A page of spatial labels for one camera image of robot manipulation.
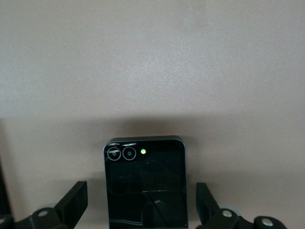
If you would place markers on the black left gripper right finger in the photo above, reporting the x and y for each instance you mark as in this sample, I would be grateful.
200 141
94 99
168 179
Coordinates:
209 212

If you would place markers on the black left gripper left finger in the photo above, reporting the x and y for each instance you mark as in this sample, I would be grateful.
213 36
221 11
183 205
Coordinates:
69 205

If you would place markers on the black square flip phone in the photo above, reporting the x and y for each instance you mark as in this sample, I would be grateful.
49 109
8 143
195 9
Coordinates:
145 186

